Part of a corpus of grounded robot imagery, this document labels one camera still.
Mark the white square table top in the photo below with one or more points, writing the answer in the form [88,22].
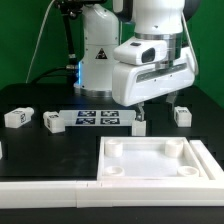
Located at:
[147,158]

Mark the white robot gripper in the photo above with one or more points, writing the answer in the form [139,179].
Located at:
[135,84]

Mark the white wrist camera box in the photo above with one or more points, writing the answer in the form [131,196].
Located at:
[139,52]

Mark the white marker plate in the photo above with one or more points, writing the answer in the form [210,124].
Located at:
[98,117]

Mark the white L-shaped fence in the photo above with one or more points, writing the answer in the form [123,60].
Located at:
[114,193]

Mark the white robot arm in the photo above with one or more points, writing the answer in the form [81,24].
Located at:
[142,19]

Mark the white part left edge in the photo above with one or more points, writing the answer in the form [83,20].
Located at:
[1,154]

